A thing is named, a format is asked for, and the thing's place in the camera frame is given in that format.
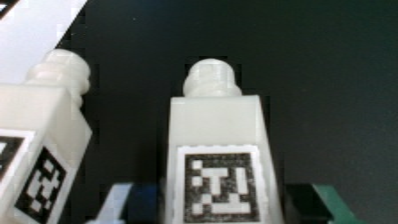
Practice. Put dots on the white marker sheet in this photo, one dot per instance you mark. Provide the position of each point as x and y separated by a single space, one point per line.
35 23

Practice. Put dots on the white leg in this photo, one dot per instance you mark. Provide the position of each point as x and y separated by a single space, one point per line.
45 135
221 187

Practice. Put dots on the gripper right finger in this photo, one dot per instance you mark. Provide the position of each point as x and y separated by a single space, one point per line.
316 205

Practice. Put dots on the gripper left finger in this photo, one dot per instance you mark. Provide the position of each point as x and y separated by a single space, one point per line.
131 205

